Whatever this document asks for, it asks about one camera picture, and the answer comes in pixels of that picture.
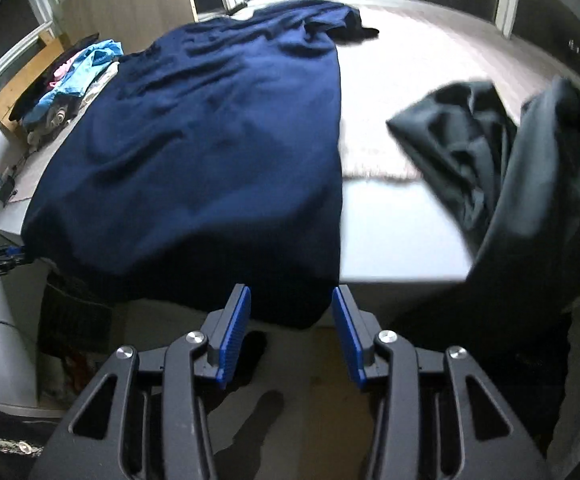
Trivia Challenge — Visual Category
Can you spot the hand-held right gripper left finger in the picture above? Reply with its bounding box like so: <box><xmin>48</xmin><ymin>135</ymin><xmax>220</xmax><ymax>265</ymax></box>
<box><xmin>29</xmin><ymin>283</ymin><xmax>253</xmax><ymax>480</ymax></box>

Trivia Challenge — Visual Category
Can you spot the wooden board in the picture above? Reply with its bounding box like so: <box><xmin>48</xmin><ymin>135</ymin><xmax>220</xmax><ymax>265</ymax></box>
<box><xmin>0</xmin><ymin>30</ymin><xmax>73</xmax><ymax>148</ymax></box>

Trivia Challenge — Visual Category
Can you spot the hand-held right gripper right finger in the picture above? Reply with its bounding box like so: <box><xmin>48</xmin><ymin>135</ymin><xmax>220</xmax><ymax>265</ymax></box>
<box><xmin>331</xmin><ymin>285</ymin><xmax>553</xmax><ymax>480</ymax></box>

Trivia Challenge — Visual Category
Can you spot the white table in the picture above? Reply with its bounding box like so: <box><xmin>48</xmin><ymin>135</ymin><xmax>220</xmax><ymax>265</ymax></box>
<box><xmin>0</xmin><ymin>130</ymin><xmax>475</xmax><ymax>291</ymax></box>

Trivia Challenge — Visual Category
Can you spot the navy blue sweatshirt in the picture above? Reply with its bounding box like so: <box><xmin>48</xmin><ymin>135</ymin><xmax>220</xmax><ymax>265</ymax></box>
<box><xmin>21</xmin><ymin>0</ymin><xmax>365</xmax><ymax>331</ymax></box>

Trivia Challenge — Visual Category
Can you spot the wire basket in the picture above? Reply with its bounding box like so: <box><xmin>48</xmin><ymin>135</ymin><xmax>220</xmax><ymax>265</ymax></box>
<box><xmin>37</xmin><ymin>280</ymin><xmax>121</xmax><ymax>361</ymax></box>

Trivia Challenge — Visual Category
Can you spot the white window frame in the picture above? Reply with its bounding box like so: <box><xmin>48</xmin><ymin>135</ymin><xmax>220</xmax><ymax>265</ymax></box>
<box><xmin>0</xmin><ymin>0</ymin><xmax>66</xmax><ymax>96</ymax></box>

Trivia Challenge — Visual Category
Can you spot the dark grey garment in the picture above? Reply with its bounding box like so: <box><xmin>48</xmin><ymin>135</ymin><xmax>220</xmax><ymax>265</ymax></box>
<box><xmin>386</xmin><ymin>77</ymin><xmax>580</xmax><ymax>321</ymax></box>

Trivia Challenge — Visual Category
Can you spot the light blue garment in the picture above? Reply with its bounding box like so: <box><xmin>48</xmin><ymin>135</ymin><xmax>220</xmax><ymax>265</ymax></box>
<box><xmin>22</xmin><ymin>40</ymin><xmax>123</xmax><ymax>128</ymax></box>

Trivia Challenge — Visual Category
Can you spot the pink garment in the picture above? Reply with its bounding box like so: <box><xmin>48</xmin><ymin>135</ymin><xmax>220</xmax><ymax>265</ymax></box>
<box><xmin>50</xmin><ymin>55</ymin><xmax>88</xmax><ymax>86</ymax></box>

